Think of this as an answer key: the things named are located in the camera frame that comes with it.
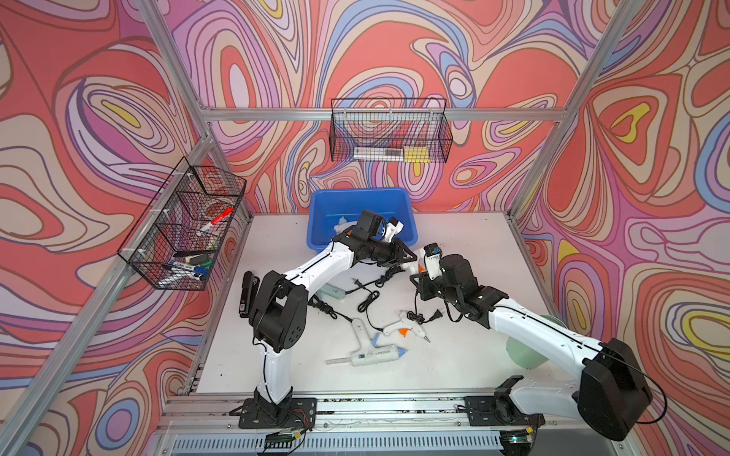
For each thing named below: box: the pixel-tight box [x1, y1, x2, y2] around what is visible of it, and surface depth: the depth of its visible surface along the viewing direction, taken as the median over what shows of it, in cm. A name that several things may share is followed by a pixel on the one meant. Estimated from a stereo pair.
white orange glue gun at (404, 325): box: [383, 309, 431, 344], surface depth 88 cm
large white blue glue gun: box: [326, 317, 408, 366], surface depth 82 cm
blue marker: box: [169, 260, 211, 275], surface depth 70 cm
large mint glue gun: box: [315, 283, 346, 300], surface depth 97 cm
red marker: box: [210, 206, 235, 226], surface depth 78 cm
